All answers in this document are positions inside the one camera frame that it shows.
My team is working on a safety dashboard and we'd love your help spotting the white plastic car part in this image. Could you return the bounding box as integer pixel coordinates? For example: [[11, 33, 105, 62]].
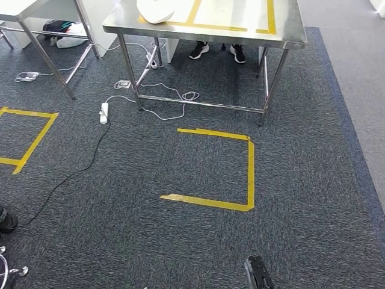
[[136, 0, 176, 25]]

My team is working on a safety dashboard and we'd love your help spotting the stainless steel workbench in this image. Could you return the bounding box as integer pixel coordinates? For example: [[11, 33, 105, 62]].
[[102, 0, 308, 127]]

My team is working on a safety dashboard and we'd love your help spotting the yellow floor tape outline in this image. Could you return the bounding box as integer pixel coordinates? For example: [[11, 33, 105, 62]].
[[160, 127, 255, 212]]

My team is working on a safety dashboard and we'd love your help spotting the person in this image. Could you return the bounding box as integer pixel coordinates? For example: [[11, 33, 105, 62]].
[[0, 205, 19, 234], [188, 40, 246, 64]]

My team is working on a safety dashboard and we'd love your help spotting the white partition panel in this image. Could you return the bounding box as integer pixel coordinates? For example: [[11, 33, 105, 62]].
[[81, 0, 121, 58]]

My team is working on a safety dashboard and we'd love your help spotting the white plastic bag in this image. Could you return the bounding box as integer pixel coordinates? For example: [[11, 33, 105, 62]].
[[57, 22, 89, 49]]

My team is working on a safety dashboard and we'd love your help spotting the stainless steel table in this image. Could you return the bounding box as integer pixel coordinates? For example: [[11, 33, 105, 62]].
[[0, 28, 14, 51], [0, 0, 100, 101]]

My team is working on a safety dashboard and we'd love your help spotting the black bag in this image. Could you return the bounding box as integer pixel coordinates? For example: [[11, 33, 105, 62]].
[[42, 20, 75, 41]]

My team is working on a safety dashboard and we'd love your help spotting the chrome stool base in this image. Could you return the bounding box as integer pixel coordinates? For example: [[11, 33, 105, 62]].
[[0, 246, 29, 289]]

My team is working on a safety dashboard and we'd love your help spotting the white cabinet corner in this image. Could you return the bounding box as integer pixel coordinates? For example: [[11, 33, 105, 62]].
[[370, 0, 385, 19]]

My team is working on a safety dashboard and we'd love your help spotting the coiled white cable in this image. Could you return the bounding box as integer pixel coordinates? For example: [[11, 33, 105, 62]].
[[105, 81, 200, 121]]

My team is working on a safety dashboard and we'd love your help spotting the black power cord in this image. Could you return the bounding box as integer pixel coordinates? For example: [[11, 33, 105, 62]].
[[17, 116, 112, 229]]

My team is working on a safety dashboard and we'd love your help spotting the thin white floor cable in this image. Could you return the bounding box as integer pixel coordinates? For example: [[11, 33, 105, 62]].
[[15, 60, 87, 83]]

